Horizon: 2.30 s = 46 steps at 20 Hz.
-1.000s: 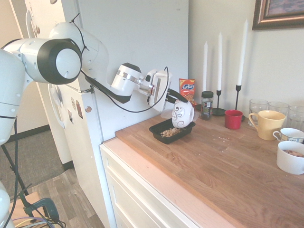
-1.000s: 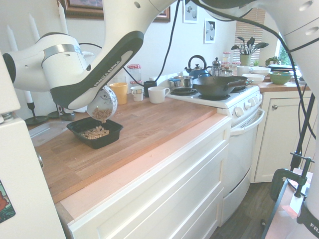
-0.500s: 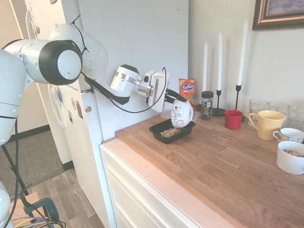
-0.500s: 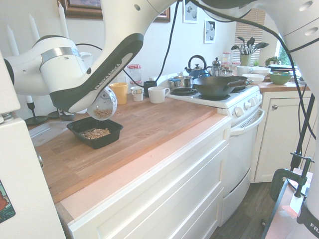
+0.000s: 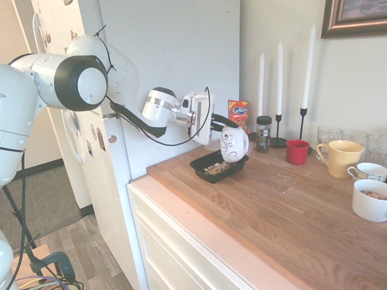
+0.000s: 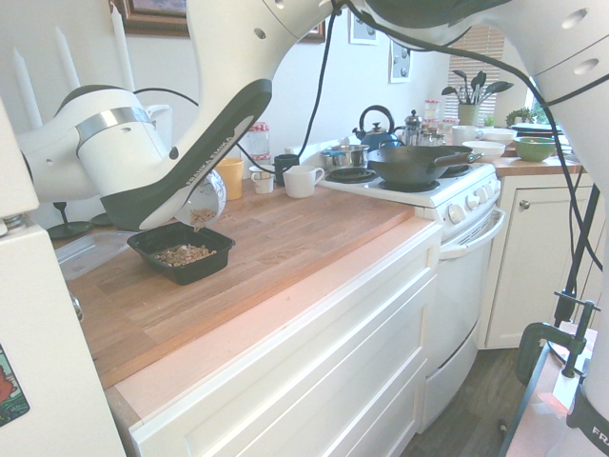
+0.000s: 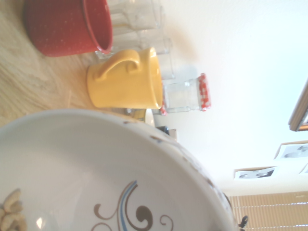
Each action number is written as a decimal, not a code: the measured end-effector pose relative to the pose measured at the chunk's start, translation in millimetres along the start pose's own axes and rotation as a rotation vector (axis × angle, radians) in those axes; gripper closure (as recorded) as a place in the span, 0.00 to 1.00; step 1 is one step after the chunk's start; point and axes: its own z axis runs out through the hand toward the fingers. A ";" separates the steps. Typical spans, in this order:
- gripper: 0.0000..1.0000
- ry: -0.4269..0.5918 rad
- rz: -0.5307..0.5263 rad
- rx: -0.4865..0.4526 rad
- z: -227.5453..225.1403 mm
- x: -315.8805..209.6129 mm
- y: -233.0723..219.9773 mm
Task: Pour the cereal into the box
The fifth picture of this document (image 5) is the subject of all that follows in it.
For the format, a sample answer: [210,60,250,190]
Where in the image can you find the white refrigerator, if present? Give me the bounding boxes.
[11,0,241,288]

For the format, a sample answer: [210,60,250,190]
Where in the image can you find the bundle of coloured cables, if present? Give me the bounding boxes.
[15,273,84,290]

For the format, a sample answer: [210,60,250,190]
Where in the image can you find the dark green screw clamp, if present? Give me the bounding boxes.
[28,251,76,280]

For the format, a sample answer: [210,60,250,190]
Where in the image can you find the spice jar with black lid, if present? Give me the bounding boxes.
[255,115,272,153]

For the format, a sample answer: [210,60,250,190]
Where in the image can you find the round cereal pieces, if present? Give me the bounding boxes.
[203,161,233,176]

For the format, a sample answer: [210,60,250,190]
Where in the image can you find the black candle holder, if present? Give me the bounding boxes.
[298,107,314,155]
[270,114,288,148]

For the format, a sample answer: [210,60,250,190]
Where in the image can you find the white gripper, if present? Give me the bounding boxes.
[190,92,242,145]

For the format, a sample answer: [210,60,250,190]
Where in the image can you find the red mug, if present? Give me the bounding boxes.
[285,139,311,166]

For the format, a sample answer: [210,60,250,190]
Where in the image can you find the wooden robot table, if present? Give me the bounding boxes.
[11,243,51,280]

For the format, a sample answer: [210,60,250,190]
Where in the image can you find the clear drinking glass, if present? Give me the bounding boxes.
[367,134,387,166]
[341,129,369,146]
[317,126,342,161]

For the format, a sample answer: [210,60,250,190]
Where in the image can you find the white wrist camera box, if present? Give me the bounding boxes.
[180,92,196,116]

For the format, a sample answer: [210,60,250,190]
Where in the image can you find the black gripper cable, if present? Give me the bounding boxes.
[93,25,212,148]

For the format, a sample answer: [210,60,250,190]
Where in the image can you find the black plastic food container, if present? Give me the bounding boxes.
[189,150,250,184]

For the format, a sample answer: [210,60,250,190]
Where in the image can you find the white drawer cabinet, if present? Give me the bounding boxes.
[126,175,299,290]

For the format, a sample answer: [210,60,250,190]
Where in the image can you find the yellow mug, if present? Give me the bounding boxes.
[316,140,365,179]

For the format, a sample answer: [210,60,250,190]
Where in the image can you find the small patterned white cup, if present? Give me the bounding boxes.
[346,162,387,184]

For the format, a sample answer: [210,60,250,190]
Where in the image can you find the black camera stand pole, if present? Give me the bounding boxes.
[1,184,40,269]

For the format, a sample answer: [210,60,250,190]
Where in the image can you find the framed picture dark wood frame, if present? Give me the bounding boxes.
[320,0,387,39]

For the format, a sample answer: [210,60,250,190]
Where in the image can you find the orange snack bag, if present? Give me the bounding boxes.
[227,99,252,135]

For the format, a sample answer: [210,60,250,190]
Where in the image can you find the white bowl with swirl pattern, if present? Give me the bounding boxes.
[220,125,250,164]

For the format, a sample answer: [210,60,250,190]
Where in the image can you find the medium white taper candle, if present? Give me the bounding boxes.
[276,40,284,116]

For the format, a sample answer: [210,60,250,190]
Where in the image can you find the tall white taper candle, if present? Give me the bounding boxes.
[301,24,317,109]

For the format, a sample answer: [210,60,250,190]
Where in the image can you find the short white taper candle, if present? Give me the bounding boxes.
[258,53,266,117]

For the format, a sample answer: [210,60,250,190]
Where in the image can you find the large plain white mug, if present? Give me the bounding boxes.
[352,179,387,224]

